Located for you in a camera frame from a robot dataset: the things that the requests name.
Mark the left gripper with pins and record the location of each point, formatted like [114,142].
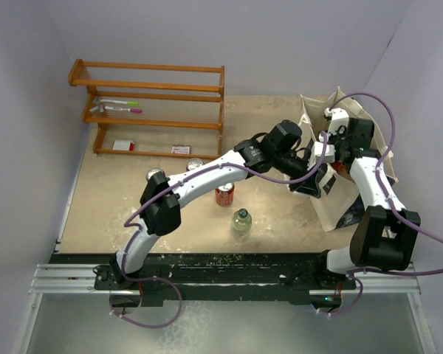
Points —
[309,186]

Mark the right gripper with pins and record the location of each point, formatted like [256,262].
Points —
[333,136]

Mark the canvas tote bag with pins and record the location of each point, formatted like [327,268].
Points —
[340,204]

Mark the red cola can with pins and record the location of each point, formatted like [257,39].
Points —
[338,166]
[224,194]

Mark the glass soda bottle front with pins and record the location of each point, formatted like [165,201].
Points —
[241,223]

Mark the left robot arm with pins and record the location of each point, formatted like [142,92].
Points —
[164,197]

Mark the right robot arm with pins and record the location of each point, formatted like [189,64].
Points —
[386,234]

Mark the purple soda can right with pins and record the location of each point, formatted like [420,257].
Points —
[194,163]

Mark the purple soda can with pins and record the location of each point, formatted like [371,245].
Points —
[194,163]
[152,172]

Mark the small printed box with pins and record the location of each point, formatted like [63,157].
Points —
[180,149]

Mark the purple soda can left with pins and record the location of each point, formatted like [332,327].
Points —
[152,172]

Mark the wooden shelf rack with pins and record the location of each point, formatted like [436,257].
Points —
[181,105]

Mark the red white box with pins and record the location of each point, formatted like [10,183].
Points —
[123,145]

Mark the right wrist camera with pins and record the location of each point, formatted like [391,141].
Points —
[338,120]

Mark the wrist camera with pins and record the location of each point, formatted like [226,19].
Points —
[338,120]
[322,150]

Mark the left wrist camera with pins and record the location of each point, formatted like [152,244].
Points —
[322,150]

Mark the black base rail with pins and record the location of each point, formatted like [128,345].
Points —
[296,278]

